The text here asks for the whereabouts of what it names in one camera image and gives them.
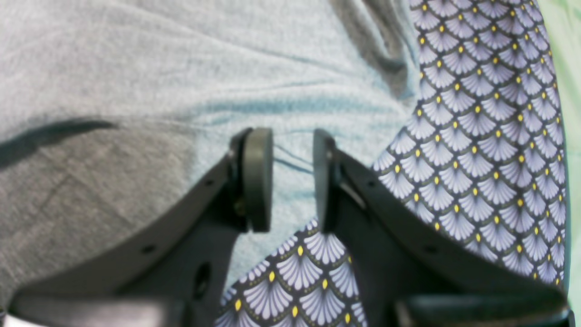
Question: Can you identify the light grey T-shirt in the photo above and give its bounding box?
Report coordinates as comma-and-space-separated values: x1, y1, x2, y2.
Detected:
0, 0, 419, 305

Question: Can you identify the fan-patterned table cloth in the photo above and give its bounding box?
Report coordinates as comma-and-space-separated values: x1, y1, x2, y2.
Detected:
215, 0, 569, 327

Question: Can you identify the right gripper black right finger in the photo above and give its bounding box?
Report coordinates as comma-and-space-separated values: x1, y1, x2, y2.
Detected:
313, 129, 573, 327

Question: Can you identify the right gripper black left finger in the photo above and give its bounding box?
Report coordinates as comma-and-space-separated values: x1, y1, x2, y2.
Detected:
9, 128, 273, 327

